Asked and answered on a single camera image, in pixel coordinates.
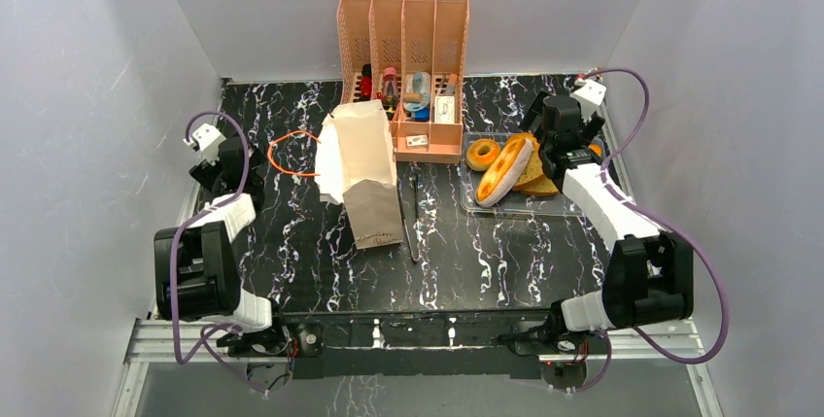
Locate brown seeded bread slice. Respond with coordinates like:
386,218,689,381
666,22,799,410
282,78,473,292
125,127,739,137
512,153,545,191

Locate long baguette sandwich bread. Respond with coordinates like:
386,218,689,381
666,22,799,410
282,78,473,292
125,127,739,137
475,140,532,208

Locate clear plastic tray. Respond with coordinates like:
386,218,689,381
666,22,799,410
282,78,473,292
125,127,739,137
460,132,583,217

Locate orange fake bagel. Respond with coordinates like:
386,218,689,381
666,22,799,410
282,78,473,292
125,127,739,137
505,132,539,153
465,138,501,172

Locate printed paper bag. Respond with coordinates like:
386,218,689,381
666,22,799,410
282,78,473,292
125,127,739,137
266,99,405,251

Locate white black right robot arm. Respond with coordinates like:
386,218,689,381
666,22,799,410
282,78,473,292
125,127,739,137
514,92,694,353

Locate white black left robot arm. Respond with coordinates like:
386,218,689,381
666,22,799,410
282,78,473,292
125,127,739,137
154,135,291,357

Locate white small box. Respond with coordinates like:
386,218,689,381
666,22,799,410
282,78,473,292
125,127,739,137
432,95,457,123

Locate small white card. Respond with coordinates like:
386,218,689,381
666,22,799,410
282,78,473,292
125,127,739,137
405,134,429,148

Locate pink desk file organizer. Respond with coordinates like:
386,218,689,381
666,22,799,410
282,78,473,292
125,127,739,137
336,0,470,164

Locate pink capped clear bottle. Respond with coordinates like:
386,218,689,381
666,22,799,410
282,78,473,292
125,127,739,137
380,67,399,121

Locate red black bottle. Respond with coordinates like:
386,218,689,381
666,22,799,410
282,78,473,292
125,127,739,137
355,63,373,102

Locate black tongs on table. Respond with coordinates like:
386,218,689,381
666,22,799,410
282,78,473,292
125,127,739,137
397,171,421,265

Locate aluminium right side rail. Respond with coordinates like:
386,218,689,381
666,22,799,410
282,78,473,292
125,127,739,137
584,70,670,302

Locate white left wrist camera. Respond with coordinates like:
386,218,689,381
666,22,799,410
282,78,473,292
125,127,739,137
183,123,226,165

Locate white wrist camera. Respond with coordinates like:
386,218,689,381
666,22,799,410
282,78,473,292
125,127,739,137
183,123,226,165
570,77,606,120

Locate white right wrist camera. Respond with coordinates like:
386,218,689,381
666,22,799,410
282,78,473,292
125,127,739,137
570,77,606,120

